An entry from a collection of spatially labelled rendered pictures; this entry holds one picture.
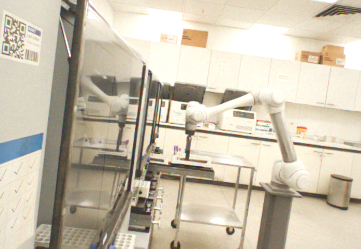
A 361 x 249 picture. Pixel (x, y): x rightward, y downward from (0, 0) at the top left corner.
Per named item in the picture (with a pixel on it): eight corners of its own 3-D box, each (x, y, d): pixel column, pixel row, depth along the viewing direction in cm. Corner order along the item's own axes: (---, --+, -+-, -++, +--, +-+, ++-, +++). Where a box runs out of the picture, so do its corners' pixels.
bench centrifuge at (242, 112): (221, 130, 440) (226, 87, 437) (215, 126, 502) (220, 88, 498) (255, 134, 442) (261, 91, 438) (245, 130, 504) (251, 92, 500)
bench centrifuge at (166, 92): (130, 118, 436) (135, 77, 432) (137, 115, 498) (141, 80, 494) (165, 122, 436) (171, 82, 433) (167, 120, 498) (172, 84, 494)
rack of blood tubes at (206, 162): (171, 162, 204) (172, 154, 204) (171, 159, 214) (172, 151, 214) (210, 167, 205) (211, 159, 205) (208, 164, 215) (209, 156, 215)
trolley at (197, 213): (169, 251, 238) (182, 157, 233) (170, 226, 284) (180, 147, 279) (245, 260, 240) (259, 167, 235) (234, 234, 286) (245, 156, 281)
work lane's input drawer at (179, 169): (121, 170, 201) (122, 158, 201) (124, 165, 215) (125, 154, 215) (219, 182, 204) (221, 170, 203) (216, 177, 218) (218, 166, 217)
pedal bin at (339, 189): (334, 209, 407) (339, 178, 404) (320, 199, 445) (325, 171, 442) (354, 212, 408) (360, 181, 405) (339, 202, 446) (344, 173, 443)
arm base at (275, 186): (283, 184, 236) (284, 178, 236) (295, 193, 214) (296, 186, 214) (263, 182, 235) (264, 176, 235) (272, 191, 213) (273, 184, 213)
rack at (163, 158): (127, 161, 203) (128, 153, 203) (129, 158, 213) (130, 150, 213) (167, 166, 204) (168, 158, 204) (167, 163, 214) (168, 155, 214)
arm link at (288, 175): (301, 179, 213) (318, 189, 191) (282, 186, 212) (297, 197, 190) (273, 84, 206) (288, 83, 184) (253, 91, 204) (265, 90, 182)
